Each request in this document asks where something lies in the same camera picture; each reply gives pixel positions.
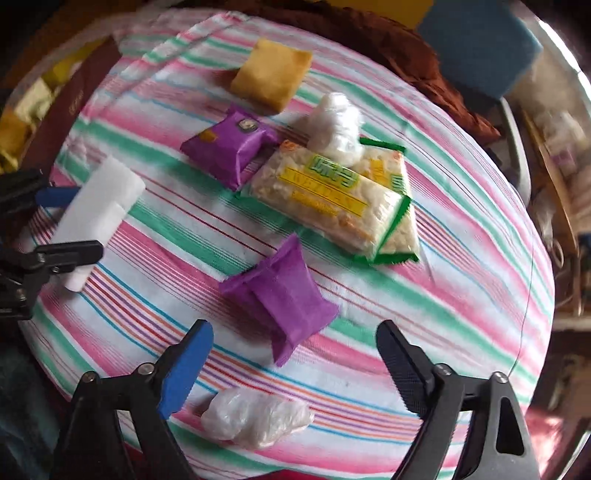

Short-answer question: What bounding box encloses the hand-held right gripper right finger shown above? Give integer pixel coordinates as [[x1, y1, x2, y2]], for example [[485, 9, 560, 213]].
[[376, 320, 541, 480]]

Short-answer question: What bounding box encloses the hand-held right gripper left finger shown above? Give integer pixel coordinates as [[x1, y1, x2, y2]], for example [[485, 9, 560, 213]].
[[53, 318, 214, 480]]

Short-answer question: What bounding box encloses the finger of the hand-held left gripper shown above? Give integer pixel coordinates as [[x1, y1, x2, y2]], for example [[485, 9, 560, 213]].
[[0, 168, 81, 215], [18, 240, 105, 287]]

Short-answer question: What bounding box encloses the white packet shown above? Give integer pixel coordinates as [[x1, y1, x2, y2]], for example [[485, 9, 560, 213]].
[[48, 154, 146, 292]]

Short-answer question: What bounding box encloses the white plastic bag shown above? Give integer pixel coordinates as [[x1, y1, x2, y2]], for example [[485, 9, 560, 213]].
[[302, 91, 365, 164], [199, 387, 315, 449]]

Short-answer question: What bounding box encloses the gold box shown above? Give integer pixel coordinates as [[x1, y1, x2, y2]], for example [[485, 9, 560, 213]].
[[0, 34, 123, 174]]

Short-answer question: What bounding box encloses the plain purple packet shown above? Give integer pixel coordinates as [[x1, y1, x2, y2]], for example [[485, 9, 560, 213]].
[[218, 233, 340, 365]]

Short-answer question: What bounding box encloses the green edged cracker packet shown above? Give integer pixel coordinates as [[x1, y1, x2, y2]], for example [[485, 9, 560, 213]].
[[355, 136, 422, 266], [235, 140, 407, 261]]

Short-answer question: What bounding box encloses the purple packet with label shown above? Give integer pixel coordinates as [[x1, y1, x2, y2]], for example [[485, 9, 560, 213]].
[[179, 104, 282, 191]]

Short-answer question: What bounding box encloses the striped tablecloth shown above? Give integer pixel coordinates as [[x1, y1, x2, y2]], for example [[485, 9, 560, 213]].
[[18, 9, 557, 480]]

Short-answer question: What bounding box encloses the wooden side table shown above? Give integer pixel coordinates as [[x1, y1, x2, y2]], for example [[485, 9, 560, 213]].
[[522, 92, 591, 333]]

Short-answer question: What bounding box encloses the reddish brown cloth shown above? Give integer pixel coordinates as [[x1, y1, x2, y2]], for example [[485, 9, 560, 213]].
[[222, 0, 502, 144]]

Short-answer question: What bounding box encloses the grey yellow blue chair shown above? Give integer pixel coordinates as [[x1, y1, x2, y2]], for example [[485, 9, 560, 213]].
[[323, 0, 546, 204]]

